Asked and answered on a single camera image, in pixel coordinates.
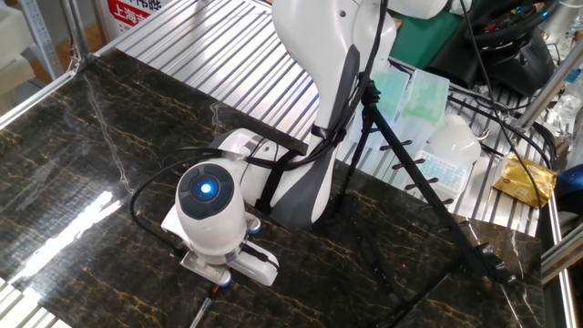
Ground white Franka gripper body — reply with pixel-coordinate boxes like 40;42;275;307
160;204;281;288

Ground black tripod stand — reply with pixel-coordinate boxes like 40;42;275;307
312;79;518;320

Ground green cutting mat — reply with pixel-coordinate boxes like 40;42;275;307
389;8;465;69

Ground gold foil packet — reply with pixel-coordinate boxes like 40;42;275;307
491;152;557;210

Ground red white sign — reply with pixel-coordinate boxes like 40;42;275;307
107;0;172;40

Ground grey metal shelf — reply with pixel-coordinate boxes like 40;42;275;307
17;0;63;81

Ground blue round object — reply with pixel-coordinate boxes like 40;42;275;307
555;163;583;215

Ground black steering wheel controller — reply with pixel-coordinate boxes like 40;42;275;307
427;0;557;97

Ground white foam box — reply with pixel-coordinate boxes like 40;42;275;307
0;4;36;97

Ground clear plastic bag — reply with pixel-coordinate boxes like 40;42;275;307
544;67;583;138

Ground silver wrist camera blue ends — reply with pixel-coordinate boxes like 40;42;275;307
179;214;263;289

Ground black camera cable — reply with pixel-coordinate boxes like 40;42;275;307
128;145;229;257

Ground thin black cable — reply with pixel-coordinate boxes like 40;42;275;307
459;0;555;215

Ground aluminium frame post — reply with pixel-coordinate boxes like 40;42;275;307
59;0;92;69
514;38;583;133

